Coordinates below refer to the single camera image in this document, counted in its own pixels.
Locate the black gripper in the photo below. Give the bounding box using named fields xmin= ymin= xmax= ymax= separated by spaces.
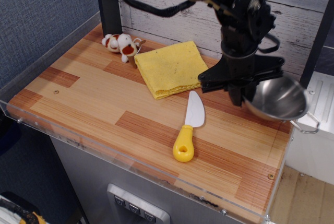
xmin=198 ymin=54 xmax=285 ymax=107

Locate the stainless steel colander bowl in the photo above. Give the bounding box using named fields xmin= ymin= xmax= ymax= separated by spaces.
xmin=243 ymin=75 xmax=320 ymax=134

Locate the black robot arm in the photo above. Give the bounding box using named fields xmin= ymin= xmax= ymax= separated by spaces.
xmin=189 ymin=0 xmax=284 ymax=107

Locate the folded yellow cloth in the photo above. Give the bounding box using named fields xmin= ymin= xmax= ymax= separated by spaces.
xmin=135 ymin=41 xmax=208 ymax=100

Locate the white side cabinet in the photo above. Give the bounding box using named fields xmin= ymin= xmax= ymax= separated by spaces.
xmin=285 ymin=72 xmax=333 ymax=184

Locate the clear acrylic table guard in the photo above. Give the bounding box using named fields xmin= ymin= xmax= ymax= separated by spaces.
xmin=1 ymin=14 xmax=292 ymax=223

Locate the white brown plush dog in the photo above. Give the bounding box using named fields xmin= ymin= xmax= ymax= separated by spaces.
xmin=101 ymin=33 xmax=146 ymax=68

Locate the grey cabinet with dispenser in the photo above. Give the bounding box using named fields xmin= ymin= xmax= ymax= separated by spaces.
xmin=50 ymin=136 xmax=251 ymax=224

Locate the yellow object bottom left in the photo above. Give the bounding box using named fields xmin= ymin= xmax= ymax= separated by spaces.
xmin=31 ymin=212 xmax=47 ymax=224

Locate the yellow handled toy knife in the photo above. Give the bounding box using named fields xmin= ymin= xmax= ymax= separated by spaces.
xmin=173 ymin=91 xmax=205 ymax=162

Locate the black right frame post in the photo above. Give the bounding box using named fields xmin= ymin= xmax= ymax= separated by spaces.
xmin=300 ymin=0 xmax=333 ymax=88

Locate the black frame post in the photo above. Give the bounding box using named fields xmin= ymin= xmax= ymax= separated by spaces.
xmin=98 ymin=0 xmax=122 ymax=35
xmin=300 ymin=0 xmax=333 ymax=88

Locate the black left frame post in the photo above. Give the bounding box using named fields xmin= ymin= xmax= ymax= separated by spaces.
xmin=98 ymin=0 xmax=122 ymax=35

